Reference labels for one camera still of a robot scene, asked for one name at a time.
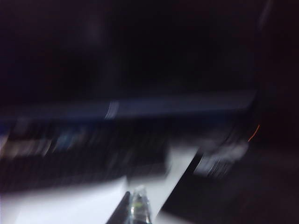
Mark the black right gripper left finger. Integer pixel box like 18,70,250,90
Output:
106,191,133,224

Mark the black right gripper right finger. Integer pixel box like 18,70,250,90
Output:
130,185,153,224

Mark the white wrinkled paper sheet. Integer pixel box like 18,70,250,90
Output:
0,176,128,224

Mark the black computer keyboard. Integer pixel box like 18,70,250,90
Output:
0,125,171,191

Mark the black mouse pad with label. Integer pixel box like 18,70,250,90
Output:
161,139,299,224

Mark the large black monitor silver bezel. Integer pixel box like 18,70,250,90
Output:
0,0,258,121

